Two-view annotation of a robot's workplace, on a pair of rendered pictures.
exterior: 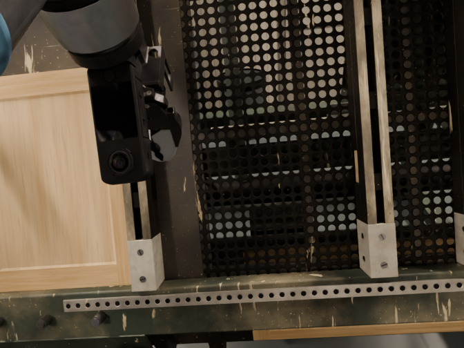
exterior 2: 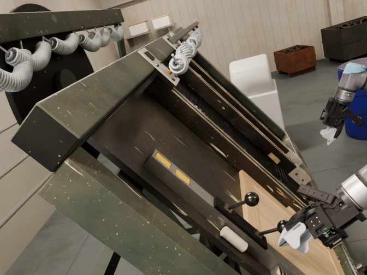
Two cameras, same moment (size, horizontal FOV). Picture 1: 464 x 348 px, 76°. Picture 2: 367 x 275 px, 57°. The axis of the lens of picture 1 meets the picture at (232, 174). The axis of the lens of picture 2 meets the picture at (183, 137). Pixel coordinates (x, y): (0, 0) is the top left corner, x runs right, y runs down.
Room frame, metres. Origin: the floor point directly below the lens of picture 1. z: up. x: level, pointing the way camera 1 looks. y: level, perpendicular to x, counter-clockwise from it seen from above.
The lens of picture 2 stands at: (0.82, 1.52, 2.01)
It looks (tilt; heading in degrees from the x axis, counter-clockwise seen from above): 19 degrees down; 278
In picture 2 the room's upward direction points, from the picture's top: 17 degrees counter-clockwise
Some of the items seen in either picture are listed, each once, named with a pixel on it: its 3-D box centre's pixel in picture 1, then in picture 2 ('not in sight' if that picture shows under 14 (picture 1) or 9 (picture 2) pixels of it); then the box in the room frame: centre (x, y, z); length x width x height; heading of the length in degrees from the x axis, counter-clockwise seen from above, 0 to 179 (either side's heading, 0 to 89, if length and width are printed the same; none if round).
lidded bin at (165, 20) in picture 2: not in sight; (161, 21); (1.67, -7.43, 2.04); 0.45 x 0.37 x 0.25; 176
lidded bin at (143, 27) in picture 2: not in sight; (139, 28); (2.28, -7.47, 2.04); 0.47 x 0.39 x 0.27; 176
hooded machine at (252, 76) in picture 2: not in sight; (258, 105); (0.32, -2.90, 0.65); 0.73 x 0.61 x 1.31; 84
